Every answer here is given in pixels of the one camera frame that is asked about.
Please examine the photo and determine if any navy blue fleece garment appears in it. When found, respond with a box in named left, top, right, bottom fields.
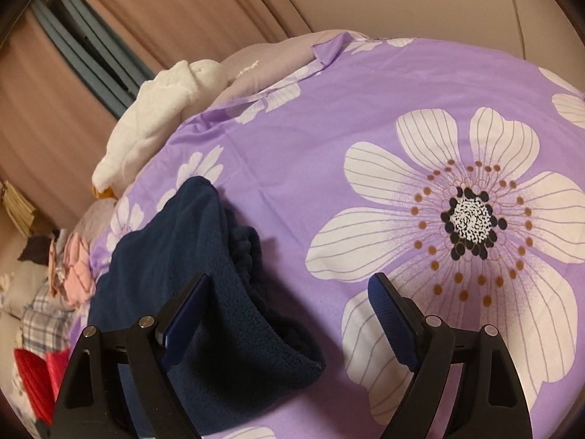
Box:
left=88, top=176, right=325, bottom=436

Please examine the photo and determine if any pink folded clothes pile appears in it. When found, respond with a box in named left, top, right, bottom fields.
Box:
left=48, top=232, right=95, bottom=309

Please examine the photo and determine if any red cloth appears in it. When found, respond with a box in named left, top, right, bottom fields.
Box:
left=14, top=348, right=71, bottom=426

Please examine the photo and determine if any purple floral duvet cover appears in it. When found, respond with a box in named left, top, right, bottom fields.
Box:
left=91, top=34, right=584, bottom=438

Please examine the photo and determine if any pink beige curtain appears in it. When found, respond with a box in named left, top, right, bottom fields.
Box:
left=1, top=0, right=308, bottom=227

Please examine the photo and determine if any white plush goose toy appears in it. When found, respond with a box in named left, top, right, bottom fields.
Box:
left=91, top=60, right=228, bottom=198

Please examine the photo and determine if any teal window curtain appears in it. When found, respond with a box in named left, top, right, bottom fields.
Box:
left=30, top=0, right=155, bottom=119

